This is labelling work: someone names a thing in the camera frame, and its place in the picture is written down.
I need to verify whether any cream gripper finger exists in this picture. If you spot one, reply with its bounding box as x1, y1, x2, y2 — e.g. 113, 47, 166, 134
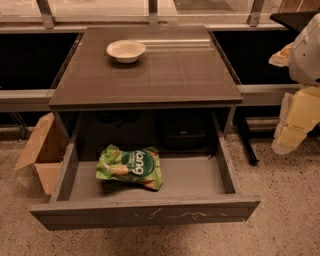
269, 43, 293, 67
271, 86, 320, 155

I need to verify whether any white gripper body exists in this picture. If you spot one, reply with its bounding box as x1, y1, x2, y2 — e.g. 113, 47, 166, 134
289, 14, 320, 86

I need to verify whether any green rice chip bag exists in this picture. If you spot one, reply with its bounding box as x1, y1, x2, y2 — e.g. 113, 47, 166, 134
96, 144, 163, 191

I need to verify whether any dark grey cabinet counter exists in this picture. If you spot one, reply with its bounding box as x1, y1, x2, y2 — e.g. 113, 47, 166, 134
50, 26, 242, 153

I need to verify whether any grey open top drawer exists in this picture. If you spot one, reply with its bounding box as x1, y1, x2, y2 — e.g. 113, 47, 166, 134
30, 112, 260, 230

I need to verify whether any black table at right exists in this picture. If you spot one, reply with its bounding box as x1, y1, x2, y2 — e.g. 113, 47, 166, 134
233, 10, 320, 167

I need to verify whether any white bowl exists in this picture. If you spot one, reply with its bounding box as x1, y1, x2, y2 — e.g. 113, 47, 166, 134
106, 40, 146, 64

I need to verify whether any brown cardboard box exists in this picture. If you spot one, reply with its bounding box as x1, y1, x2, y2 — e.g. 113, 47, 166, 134
15, 113, 67, 195

